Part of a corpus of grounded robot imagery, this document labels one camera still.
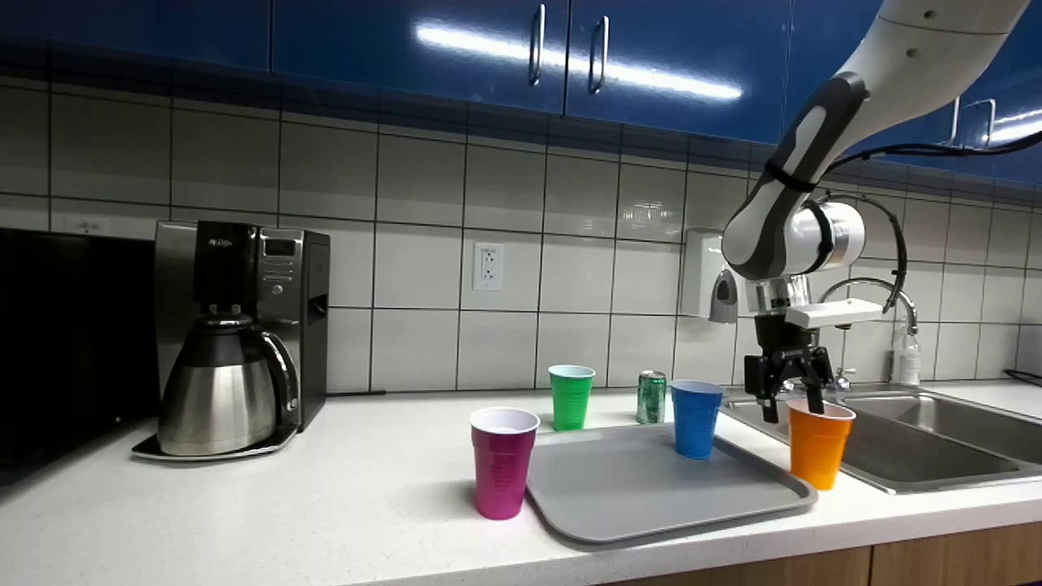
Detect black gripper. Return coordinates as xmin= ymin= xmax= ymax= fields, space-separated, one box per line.
xmin=743 ymin=317 xmax=833 ymax=424

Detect orange plastic cup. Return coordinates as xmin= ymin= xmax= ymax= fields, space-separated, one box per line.
xmin=787 ymin=400 xmax=858 ymax=492

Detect green plastic cup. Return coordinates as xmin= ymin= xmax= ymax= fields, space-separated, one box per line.
xmin=549 ymin=364 xmax=595 ymax=430

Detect purple plastic cup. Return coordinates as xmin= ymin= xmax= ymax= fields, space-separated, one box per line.
xmin=469 ymin=409 xmax=542 ymax=521

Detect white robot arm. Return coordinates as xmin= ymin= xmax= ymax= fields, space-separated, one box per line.
xmin=723 ymin=0 xmax=1034 ymax=424

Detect grey plastic tray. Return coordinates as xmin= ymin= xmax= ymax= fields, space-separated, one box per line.
xmin=527 ymin=427 xmax=817 ymax=546

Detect blue plastic cup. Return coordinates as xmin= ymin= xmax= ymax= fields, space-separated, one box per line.
xmin=671 ymin=380 xmax=723 ymax=460

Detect white soap dispenser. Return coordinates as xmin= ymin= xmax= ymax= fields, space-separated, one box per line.
xmin=681 ymin=231 xmax=740 ymax=322

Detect clear soap bottle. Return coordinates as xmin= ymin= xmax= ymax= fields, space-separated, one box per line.
xmin=891 ymin=325 xmax=920 ymax=385

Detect chrome sink faucet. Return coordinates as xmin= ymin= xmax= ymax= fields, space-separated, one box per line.
xmin=824 ymin=278 xmax=923 ymax=388

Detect green soda can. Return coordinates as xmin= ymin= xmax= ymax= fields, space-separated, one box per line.
xmin=638 ymin=373 xmax=668 ymax=424

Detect stainless steel double sink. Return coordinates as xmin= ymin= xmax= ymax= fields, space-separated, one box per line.
xmin=723 ymin=385 xmax=1042 ymax=500

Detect blue upper cabinets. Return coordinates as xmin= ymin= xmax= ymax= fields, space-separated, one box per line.
xmin=0 ymin=0 xmax=1042 ymax=194

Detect black steel coffee maker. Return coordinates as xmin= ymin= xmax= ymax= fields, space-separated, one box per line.
xmin=134 ymin=223 xmax=330 ymax=463

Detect steel coffee carafe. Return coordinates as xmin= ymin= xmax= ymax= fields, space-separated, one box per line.
xmin=157 ymin=317 xmax=298 ymax=460

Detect black microwave oven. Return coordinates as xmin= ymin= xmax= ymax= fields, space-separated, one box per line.
xmin=0 ymin=229 xmax=159 ymax=489

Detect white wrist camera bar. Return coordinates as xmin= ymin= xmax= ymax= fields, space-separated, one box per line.
xmin=784 ymin=300 xmax=883 ymax=329

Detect white wall outlet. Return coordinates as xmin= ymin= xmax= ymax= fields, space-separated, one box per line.
xmin=472 ymin=240 xmax=505 ymax=289

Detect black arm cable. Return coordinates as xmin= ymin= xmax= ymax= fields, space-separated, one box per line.
xmin=817 ymin=129 xmax=1042 ymax=320

